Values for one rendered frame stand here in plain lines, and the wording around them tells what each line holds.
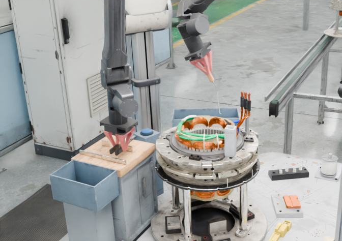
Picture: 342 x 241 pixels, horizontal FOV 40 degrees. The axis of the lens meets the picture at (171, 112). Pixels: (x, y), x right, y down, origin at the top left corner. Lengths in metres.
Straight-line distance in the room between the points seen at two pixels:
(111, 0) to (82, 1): 2.46
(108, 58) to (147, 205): 0.55
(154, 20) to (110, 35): 0.49
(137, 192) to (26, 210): 1.88
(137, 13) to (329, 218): 0.97
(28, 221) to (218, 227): 1.91
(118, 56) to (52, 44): 2.27
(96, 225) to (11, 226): 1.82
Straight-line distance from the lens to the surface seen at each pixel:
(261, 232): 1.59
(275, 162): 2.05
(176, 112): 1.84
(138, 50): 1.81
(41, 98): 3.82
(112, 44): 1.31
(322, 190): 1.89
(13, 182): 3.75
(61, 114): 3.74
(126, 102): 1.32
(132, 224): 1.57
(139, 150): 1.52
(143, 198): 1.59
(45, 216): 3.24
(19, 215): 3.31
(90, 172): 1.49
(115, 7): 1.27
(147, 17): 1.75
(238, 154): 1.41
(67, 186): 1.42
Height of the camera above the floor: 1.73
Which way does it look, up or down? 22 degrees down
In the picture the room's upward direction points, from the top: 3 degrees counter-clockwise
